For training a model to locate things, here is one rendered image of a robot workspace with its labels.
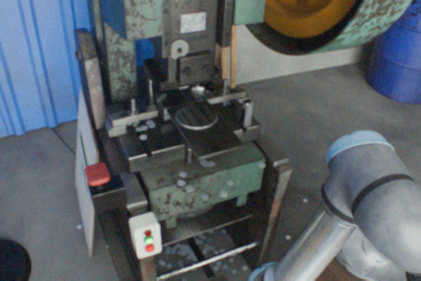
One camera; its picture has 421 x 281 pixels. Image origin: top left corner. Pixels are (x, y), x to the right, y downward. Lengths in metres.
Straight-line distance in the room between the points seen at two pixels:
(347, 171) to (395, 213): 0.11
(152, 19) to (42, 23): 1.34
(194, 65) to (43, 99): 1.48
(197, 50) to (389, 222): 0.73
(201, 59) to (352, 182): 0.61
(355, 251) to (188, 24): 0.92
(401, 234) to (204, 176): 0.72
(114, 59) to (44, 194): 1.02
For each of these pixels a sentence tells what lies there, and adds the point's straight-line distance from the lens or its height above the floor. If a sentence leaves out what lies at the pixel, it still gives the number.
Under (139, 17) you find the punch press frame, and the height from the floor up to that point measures 1.12.
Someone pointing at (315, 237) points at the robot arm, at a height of 0.88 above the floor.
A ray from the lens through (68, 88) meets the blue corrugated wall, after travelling 2.44.
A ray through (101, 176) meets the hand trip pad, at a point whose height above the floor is 0.76.
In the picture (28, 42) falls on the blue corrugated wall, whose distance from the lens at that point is 2.27.
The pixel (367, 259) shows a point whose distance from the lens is 1.40.
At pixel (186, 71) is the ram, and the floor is 0.94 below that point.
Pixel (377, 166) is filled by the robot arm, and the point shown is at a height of 1.08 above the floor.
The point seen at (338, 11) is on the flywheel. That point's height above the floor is 1.14.
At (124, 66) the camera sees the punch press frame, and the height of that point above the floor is 0.83.
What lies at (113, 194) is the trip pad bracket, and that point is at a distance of 1.07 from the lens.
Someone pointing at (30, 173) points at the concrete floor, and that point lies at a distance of 2.28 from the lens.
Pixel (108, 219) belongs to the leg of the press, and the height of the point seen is 0.03.
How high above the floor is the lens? 1.46
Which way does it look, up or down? 39 degrees down
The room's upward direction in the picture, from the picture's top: 4 degrees clockwise
